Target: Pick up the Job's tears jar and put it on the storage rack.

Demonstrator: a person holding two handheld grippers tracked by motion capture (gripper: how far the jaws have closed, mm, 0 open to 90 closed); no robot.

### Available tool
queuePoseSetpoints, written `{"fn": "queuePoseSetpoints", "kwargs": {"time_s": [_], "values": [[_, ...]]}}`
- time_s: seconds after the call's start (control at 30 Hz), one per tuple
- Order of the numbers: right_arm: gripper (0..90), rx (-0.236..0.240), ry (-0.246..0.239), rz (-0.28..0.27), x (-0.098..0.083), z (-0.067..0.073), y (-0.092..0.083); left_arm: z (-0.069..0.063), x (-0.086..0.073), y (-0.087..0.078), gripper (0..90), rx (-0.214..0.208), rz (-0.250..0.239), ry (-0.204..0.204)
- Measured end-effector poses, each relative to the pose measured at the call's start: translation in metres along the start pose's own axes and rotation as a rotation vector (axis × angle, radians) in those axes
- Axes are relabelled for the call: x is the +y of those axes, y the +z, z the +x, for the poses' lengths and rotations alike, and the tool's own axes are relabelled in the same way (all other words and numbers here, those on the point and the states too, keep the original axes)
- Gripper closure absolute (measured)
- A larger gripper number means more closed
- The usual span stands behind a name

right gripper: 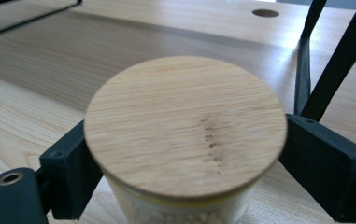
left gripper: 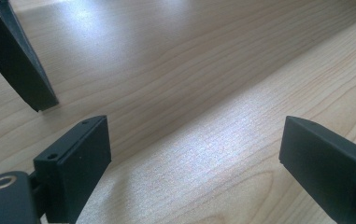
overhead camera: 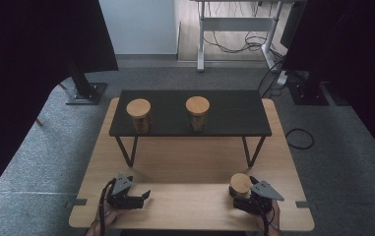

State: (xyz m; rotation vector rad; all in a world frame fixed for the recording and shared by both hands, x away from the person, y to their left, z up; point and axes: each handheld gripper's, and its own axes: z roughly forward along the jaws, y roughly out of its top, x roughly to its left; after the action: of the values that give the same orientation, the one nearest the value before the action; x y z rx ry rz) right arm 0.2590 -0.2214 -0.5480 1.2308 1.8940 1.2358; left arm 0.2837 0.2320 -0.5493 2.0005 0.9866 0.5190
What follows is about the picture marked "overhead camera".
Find black curtain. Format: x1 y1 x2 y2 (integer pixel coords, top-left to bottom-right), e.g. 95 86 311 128
280 0 375 168
0 0 119 210

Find looped black floor cable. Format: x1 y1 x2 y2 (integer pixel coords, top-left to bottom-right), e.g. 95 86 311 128
285 128 315 150

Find left hand-held gripper black cable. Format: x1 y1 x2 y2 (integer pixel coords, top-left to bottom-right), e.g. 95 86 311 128
97 178 117 236

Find black shelf with metal legs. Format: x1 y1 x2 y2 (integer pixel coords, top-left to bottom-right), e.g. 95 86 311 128
108 89 273 169

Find tangled black desk cables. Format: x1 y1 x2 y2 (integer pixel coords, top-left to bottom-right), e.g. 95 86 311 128
203 1 286 62

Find glass jar with wooden lid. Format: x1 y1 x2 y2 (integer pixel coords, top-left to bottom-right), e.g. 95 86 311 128
228 172 253 201
125 97 154 135
185 95 211 133

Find person's right hand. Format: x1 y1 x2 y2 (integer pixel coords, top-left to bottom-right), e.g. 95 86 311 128
256 200 282 236

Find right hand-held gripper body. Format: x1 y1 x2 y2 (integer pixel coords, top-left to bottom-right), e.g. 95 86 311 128
233 180 285 215

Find black metal stand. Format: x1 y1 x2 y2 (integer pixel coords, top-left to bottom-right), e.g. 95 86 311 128
65 58 108 106

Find grey desk frame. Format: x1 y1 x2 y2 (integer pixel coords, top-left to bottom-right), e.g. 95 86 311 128
189 0 307 73

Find person's left hand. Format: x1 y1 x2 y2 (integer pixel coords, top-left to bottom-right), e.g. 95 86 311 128
86 206 124 236

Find white power strip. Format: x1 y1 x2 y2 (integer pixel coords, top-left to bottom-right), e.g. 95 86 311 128
277 70 289 87

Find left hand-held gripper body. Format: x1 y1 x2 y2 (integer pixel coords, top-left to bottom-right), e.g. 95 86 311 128
105 172 145 210

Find hand-held gripper black cable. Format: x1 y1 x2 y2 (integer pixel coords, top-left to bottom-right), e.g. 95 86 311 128
97 178 117 236
260 201 277 236

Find black power strip cable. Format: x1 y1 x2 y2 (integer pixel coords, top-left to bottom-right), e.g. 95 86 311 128
257 60 284 99

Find black stand base plate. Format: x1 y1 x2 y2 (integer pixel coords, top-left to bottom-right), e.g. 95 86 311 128
286 70 330 106

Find right hand-held gripper black cable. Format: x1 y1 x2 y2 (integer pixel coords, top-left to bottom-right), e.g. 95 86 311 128
260 201 277 236

